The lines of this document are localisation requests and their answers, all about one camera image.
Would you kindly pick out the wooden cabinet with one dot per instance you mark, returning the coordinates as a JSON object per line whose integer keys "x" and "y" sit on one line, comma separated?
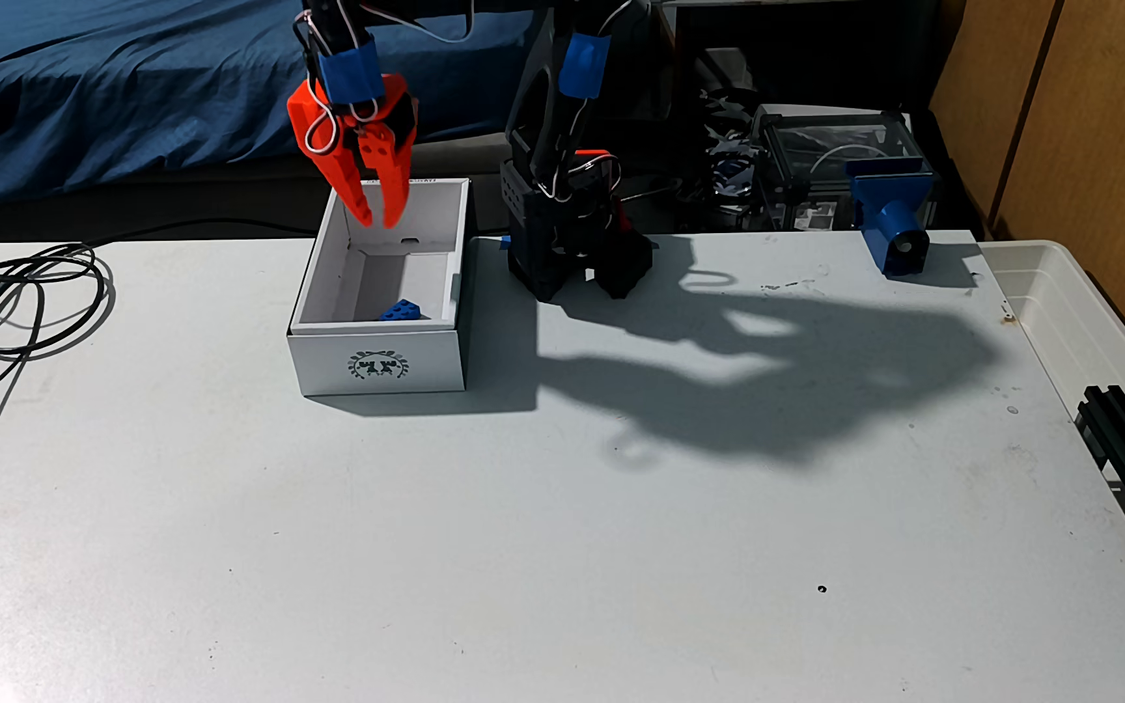
{"x": 1100, "y": 117}

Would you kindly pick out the white cardboard box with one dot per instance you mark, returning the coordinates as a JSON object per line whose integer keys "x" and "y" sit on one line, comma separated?
{"x": 377, "y": 363}

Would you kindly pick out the white plastic bin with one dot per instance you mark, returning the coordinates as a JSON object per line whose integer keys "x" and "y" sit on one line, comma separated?
{"x": 1061, "y": 312}

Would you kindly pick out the blue bed sheet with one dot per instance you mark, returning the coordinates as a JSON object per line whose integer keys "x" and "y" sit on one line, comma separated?
{"x": 133, "y": 78}

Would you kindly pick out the grey bed frame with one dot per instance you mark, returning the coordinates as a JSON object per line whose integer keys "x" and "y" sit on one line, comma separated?
{"x": 230, "y": 185}

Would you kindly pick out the blue toy brick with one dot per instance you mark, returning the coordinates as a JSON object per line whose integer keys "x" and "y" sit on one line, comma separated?
{"x": 401, "y": 311}

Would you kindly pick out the blue printed clamp holder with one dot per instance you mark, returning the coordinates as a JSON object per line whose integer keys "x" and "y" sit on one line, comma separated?
{"x": 890, "y": 205}

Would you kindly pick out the clear plastic enclosure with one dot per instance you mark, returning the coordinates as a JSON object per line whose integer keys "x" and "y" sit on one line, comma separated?
{"x": 836, "y": 146}

